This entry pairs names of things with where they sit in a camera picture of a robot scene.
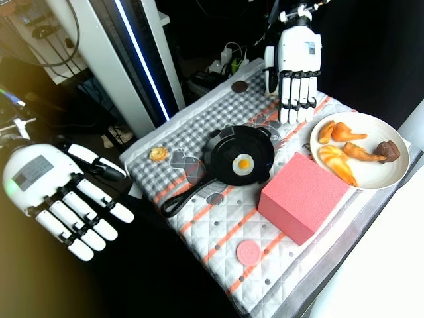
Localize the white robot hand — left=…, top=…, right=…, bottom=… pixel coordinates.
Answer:
left=1, top=142, right=135, bottom=262
left=264, top=26, right=323, bottom=125

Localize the black frying pan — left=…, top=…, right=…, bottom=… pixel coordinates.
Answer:
left=160, top=125, right=276, bottom=219

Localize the toy fried egg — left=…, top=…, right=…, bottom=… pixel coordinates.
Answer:
left=231, top=153, right=255, bottom=176

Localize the pink foam block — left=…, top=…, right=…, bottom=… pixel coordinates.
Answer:
left=257, top=152, right=351, bottom=246

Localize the white power strip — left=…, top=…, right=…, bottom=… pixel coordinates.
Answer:
left=207, top=42, right=252, bottom=76

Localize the toy golden pastry wedge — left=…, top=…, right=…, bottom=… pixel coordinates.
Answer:
left=318, top=120, right=336, bottom=145

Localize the toy roast chicken leg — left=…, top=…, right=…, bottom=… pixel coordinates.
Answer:
left=331, top=122, right=368, bottom=142

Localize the toy fried drumstick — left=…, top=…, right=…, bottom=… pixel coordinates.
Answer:
left=343, top=142, right=388, bottom=164

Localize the yellow flower cookie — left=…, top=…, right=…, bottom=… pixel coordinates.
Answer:
left=148, top=146, right=170, bottom=163

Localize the white metal column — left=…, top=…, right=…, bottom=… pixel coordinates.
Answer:
left=44, top=0, right=186, bottom=130

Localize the white round plate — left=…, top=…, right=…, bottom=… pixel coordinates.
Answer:
left=309, top=111, right=411, bottom=190

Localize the grey cloth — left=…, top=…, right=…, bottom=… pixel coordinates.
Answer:
left=244, top=142, right=424, bottom=318

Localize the quilt with bear print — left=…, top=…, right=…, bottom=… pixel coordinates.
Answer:
left=119, top=58, right=415, bottom=315

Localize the pink round coaster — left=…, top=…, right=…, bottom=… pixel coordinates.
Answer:
left=236, top=240, right=263, bottom=267

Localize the black cable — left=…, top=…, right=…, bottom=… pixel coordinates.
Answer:
left=0, top=0, right=81, bottom=68

